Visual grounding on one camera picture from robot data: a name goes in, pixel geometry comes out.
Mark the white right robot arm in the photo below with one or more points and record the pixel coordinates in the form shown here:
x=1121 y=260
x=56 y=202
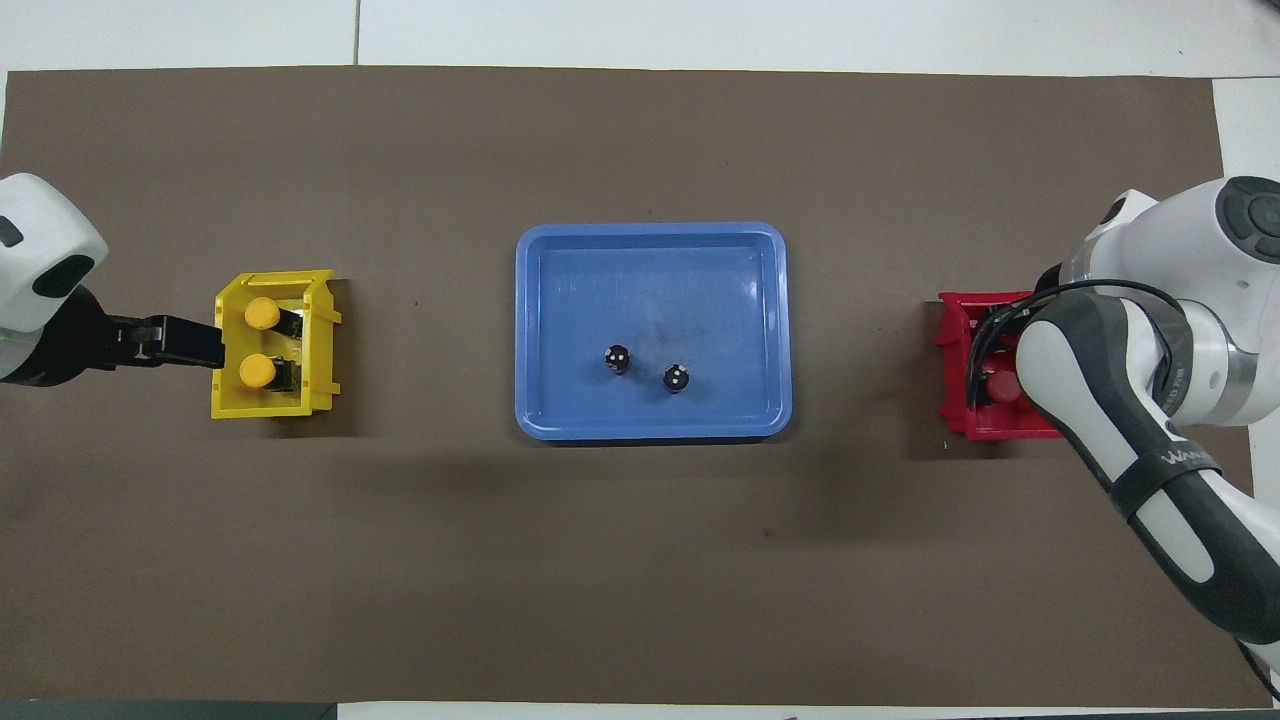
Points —
x=1100 y=400

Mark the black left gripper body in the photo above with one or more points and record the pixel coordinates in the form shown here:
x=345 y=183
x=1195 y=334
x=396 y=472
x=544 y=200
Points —
x=75 y=340

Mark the brown table mat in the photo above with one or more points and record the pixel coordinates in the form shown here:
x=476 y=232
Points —
x=640 y=560

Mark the yellow push button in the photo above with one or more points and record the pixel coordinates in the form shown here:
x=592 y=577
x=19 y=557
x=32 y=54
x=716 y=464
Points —
x=262 y=313
x=257 y=371

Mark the red push button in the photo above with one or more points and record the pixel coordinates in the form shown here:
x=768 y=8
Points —
x=1003 y=386

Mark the red plastic bin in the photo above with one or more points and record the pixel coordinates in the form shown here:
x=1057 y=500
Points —
x=960 y=418

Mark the blue plastic tray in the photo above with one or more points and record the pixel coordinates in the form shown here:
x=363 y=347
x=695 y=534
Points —
x=700 y=300

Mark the small black cylinder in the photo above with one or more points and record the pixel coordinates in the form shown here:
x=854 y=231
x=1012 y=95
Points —
x=676 y=378
x=618 y=358

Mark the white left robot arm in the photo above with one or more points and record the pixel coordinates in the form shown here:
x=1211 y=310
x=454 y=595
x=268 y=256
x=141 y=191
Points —
x=40 y=240

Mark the yellow plastic bin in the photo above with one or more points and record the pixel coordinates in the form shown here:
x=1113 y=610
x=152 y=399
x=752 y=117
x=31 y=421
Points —
x=262 y=408

